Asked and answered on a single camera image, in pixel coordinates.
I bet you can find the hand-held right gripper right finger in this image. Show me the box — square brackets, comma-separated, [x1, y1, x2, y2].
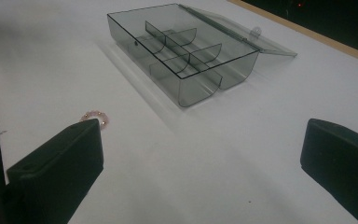
[299, 118, 358, 224]

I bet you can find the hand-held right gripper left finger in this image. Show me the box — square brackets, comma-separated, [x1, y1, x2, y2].
[6, 118, 104, 224]

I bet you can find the pink beaded bracelet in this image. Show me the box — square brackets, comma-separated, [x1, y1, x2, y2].
[79, 109, 110, 131]

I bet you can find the clear grey plastic compartment box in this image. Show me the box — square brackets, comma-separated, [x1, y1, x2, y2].
[106, 3, 298, 108]

